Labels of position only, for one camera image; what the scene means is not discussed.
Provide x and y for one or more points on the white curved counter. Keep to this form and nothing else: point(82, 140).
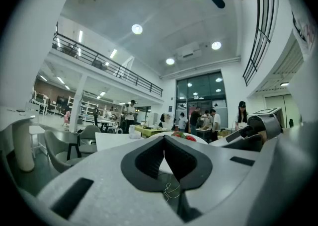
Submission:
point(21, 140)

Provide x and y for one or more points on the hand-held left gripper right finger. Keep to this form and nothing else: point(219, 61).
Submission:
point(223, 170)

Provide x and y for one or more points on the glass entrance doors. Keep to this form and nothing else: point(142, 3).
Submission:
point(201, 91)

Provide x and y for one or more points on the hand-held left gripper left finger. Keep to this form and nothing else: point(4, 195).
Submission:
point(104, 190)

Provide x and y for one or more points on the table with yellow-green cloth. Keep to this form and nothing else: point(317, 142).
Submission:
point(151, 130)

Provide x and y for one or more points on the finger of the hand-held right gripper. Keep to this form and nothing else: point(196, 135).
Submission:
point(238, 143)

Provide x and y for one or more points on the wet wipes pack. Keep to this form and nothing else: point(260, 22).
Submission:
point(135, 136)

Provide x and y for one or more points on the red strawberry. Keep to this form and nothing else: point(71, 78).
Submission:
point(191, 138)
point(177, 134)

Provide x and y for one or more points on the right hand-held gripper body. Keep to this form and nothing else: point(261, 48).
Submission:
point(269, 125)

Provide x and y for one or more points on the black curved railing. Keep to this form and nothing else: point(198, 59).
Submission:
point(261, 38)

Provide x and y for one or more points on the small red white object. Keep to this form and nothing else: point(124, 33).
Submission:
point(202, 141)

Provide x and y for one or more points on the white plastic container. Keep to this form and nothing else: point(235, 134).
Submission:
point(132, 128)

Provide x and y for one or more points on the white shelving rack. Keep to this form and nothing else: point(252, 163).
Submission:
point(85, 110)

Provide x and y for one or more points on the beige flower bouquet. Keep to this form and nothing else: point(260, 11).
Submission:
point(169, 120)

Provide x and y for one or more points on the grey shell chair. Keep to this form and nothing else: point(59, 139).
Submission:
point(87, 136)
point(55, 150)

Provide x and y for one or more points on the white air conditioner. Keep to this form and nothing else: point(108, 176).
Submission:
point(191, 53)

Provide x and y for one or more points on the white stool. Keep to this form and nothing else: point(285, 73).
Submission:
point(37, 133)

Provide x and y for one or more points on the black balcony railing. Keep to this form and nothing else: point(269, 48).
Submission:
point(104, 64)

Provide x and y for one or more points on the round ceiling light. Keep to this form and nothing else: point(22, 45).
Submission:
point(216, 45)
point(137, 29)
point(170, 61)

